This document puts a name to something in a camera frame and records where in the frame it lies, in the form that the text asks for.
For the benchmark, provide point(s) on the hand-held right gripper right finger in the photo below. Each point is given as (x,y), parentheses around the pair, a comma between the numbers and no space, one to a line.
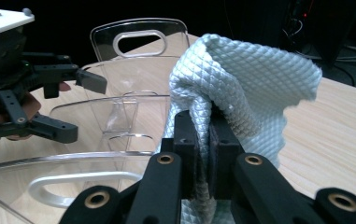
(224,155)

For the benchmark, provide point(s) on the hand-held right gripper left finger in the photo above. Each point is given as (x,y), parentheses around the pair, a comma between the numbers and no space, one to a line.
(189,155)

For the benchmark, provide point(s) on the clear acrylic divided organizer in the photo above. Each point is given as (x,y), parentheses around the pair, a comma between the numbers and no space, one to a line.
(129,77)

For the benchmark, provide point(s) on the light blue textured cloth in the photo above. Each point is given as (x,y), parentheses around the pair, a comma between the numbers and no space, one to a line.
(244,81)

